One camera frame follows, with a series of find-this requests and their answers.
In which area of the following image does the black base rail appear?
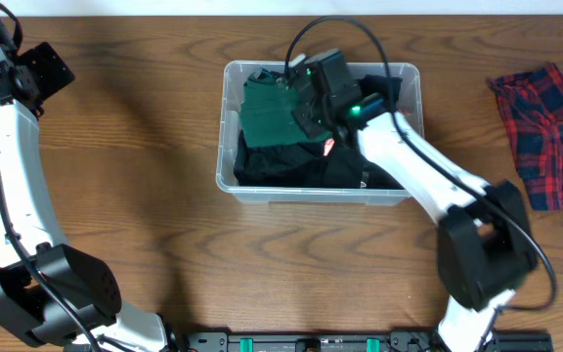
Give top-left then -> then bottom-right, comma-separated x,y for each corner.
187,330 -> 554,352

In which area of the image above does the clear plastic storage container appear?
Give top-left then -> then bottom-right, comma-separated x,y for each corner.
216,61 -> 424,206

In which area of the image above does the pink garment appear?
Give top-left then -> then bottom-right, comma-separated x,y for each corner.
323,138 -> 335,156

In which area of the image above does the dark green garment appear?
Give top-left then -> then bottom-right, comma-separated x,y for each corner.
239,68 -> 331,148

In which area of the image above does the red navy plaid shirt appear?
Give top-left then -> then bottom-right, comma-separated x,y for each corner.
487,63 -> 563,211

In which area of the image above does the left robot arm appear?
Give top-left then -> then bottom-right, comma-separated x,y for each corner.
0,4 -> 179,351

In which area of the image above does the large black garment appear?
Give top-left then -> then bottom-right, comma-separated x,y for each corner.
234,130 -> 326,187

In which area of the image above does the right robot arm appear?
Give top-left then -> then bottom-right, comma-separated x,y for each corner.
284,49 -> 540,351

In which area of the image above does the small black garment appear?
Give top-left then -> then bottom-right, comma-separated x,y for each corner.
322,148 -> 403,190

